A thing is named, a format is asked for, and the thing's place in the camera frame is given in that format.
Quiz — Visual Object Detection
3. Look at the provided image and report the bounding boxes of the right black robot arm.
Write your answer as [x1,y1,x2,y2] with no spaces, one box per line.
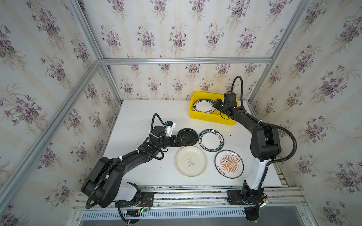
[213,76,298,207]

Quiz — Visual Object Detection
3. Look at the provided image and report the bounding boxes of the white plate red green rim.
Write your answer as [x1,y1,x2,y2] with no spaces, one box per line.
[192,99,216,114]

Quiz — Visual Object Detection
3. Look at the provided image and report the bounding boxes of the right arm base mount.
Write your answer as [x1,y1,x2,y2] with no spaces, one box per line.
[227,180,267,222]

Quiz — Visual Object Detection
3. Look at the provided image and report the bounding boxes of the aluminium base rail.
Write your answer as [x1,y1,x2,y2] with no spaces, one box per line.
[66,185,306,226]

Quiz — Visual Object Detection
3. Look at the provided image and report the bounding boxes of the yellow plastic bin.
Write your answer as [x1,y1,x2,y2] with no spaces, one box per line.
[189,91,236,126]

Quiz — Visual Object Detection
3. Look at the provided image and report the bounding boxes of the aluminium frame post right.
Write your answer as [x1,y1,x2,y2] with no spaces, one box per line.
[247,0,311,103]

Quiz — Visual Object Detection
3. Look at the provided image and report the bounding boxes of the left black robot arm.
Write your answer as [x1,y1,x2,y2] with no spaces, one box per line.
[81,113,189,209]

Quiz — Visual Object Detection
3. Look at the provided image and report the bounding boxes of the white plate orange sunburst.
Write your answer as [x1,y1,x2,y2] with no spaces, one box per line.
[215,150,244,179]

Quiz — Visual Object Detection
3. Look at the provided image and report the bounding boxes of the cream plate bear drawing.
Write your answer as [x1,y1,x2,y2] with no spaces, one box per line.
[175,146,207,177]

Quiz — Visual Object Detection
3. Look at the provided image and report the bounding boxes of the black round plate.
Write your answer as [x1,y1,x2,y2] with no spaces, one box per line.
[177,128,198,146]

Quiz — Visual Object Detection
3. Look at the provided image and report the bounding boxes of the aluminium frame back crossbar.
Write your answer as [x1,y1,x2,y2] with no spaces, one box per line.
[101,57,272,65]

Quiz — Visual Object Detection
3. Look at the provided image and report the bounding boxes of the white plate green text rim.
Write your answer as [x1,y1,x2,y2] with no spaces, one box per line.
[199,129,224,152]

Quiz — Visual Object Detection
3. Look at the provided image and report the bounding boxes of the aluminium frame post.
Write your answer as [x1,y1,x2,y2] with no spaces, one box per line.
[247,0,311,103]
[1,1,116,209]

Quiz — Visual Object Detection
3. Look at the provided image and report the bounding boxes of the aluminium frame post left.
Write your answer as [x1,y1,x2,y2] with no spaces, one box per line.
[1,1,116,209]

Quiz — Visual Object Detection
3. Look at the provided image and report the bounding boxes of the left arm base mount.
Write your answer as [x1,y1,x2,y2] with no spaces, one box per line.
[115,192,155,226]

